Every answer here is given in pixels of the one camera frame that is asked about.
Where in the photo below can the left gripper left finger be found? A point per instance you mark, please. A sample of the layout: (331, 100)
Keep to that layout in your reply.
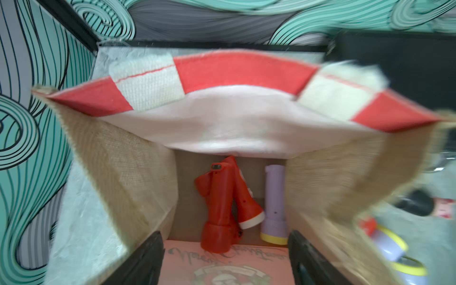
(143, 266)

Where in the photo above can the black hard case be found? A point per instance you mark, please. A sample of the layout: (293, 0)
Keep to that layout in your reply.
(420, 66)

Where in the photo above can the red flashlight dark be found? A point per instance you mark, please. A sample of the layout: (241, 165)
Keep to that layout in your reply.
(221, 230)

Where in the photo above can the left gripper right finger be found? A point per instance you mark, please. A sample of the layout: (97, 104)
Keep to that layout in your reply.
(309, 266)

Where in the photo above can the black microphone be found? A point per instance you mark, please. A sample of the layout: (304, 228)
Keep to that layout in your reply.
(417, 202)

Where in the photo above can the red flashlight single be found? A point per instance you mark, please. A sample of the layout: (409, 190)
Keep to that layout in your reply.
(249, 212)

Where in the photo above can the small pink eraser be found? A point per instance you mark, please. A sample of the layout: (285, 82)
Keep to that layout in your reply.
(444, 208)

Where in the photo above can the red jute tote bag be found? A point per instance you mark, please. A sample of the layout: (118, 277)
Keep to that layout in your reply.
(141, 135)

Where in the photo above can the red flashlight top upper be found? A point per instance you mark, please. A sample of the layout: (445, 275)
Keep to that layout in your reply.
(368, 225)

